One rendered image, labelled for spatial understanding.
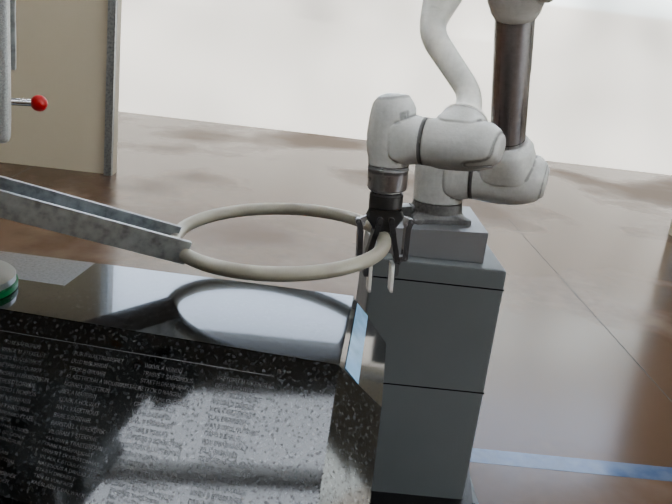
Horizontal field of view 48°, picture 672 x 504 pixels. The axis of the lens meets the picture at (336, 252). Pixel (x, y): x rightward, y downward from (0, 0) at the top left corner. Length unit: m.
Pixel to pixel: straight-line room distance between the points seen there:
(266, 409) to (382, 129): 0.64
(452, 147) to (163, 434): 0.79
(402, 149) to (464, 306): 0.80
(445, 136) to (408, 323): 0.84
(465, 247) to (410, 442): 0.65
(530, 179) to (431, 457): 0.93
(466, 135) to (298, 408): 0.65
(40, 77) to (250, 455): 5.55
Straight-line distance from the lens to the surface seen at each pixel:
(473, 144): 1.56
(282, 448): 1.29
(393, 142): 1.59
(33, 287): 1.60
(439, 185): 2.27
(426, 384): 2.36
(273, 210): 1.88
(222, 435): 1.31
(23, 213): 1.51
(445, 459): 2.50
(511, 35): 2.02
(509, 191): 2.24
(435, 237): 2.24
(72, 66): 6.52
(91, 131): 6.54
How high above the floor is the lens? 1.44
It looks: 17 degrees down
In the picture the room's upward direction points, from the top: 7 degrees clockwise
